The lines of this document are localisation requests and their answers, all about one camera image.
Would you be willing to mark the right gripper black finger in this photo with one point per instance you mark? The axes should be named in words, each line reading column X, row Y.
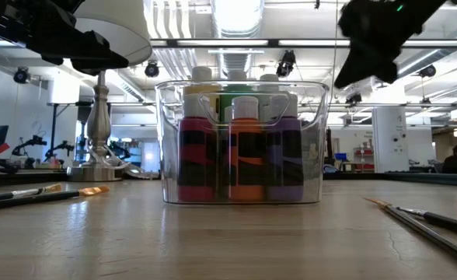
column 368, row 64

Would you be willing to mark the small bright orange paint bottle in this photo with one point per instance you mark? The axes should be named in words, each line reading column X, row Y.
column 247, row 163

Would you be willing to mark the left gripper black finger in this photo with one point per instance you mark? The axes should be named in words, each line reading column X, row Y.
column 88, row 50

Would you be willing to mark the fan paintbrush orange bristles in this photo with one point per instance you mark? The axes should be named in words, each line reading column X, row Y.
column 426, row 232

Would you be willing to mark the white cylindrical column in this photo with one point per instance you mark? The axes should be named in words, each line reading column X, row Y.
column 389, row 136

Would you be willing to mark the red background shelf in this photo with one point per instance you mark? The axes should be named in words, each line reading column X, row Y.
column 363, row 159

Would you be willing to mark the black background robot arm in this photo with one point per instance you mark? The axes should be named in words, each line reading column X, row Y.
column 38, row 140
column 63, row 147

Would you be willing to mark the large yellow paint bottle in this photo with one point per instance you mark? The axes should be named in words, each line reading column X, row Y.
column 201, row 74

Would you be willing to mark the thin paintbrush silver ferrule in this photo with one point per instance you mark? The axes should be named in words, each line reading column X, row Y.
column 450, row 225

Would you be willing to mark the table lamp white shade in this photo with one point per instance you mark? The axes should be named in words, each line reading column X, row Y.
column 135, row 23

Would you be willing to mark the small purple paint bottle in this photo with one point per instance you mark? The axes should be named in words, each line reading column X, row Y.
column 285, row 163

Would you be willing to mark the large white paint bottle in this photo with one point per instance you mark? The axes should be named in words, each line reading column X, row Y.
column 269, row 78

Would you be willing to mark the small magenta paint bottle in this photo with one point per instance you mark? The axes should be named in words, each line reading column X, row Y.
column 196, row 155

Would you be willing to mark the clear plastic bin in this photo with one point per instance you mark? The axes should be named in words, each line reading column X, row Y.
column 168, row 194

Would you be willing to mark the large green paint bottle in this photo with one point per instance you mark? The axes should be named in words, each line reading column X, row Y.
column 237, row 75

